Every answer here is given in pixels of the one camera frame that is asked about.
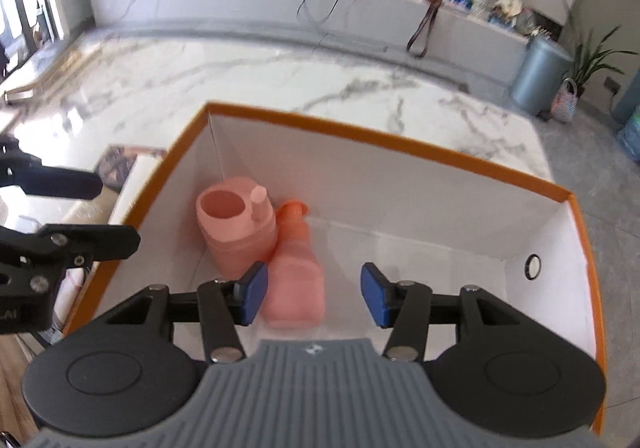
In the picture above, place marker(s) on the potted green plant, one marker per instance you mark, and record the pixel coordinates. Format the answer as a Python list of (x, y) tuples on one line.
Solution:
[(592, 61)]

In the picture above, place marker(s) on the pink plastic bottle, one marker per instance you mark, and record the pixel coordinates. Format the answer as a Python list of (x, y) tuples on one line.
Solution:
[(295, 288)]

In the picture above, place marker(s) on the blue water jug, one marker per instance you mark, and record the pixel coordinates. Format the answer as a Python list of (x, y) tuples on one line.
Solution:
[(631, 136)]

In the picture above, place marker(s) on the orange box with white inside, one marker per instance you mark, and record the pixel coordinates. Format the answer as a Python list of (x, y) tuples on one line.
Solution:
[(400, 208)]

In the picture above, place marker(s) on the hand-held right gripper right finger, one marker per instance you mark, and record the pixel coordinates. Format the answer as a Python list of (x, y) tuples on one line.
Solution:
[(375, 295)]

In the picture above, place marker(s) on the woven handbag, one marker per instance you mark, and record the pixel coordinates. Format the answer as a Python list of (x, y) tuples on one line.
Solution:
[(565, 103)]

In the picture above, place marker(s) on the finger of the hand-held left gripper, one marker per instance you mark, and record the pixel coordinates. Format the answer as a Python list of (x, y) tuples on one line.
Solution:
[(95, 240), (60, 182)]

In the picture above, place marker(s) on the long grey cabinet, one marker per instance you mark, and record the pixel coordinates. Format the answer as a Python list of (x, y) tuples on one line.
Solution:
[(250, 3)]

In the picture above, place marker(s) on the grey pedal bin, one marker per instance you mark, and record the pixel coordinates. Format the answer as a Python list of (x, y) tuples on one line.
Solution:
[(540, 73)]

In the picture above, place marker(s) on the printed card box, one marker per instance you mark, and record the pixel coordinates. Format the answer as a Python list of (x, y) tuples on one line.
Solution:
[(117, 162)]

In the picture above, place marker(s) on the white cylindrical tube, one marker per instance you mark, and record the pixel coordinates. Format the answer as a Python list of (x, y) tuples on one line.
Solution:
[(146, 169)]

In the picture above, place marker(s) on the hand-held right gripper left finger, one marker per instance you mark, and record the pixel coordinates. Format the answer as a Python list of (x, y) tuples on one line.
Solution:
[(252, 295)]

